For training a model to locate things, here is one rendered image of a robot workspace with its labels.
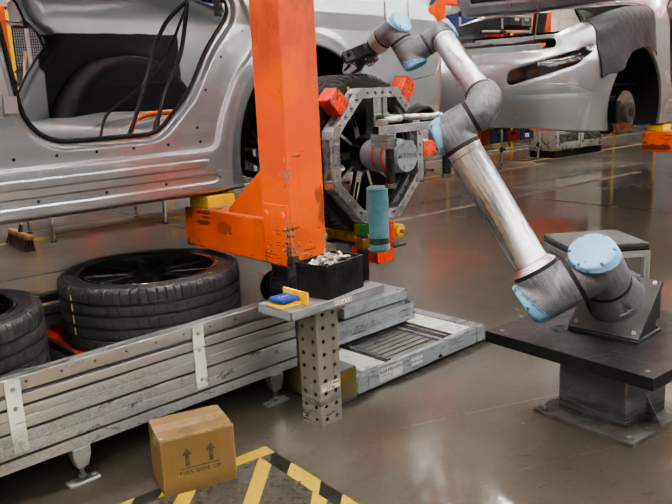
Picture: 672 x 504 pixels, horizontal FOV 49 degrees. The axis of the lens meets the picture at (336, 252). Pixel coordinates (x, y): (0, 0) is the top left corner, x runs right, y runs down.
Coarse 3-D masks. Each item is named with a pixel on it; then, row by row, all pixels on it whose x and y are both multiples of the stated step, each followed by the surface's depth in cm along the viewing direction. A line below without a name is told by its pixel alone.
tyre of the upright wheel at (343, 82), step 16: (320, 80) 306; (336, 80) 297; (352, 80) 299; (368, 80) 305; (384, 80) 313; (320, 112) 289; (320, 128) 290; (336, 208) 302; (336, 224) 304; (352, 224) 309
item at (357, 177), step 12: (360, 108) 328; (360, 120) 336; (348, 144) 305; (360, 144) 315; (348, 156) 306; (348, 168) 307; (360, 168) 316; (360, 180) 312; (372, 180) 336; (384, 180) 331; (396, 180) 326; (360, 192) 336; (360, 204) 325
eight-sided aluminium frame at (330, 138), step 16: (352, 96) 290; (368, 96) 294; (400, 96) 308; (352, 112) 289; (400, 112) 315; (336, 128) 284; (336, 144) 286; (416, 144) 319; (336, 160) 287; (336, 176) 288; (416, 176) 321; (336, 192) 289; (400, 192) 321; (352, 208) 296; (400, 208) 316
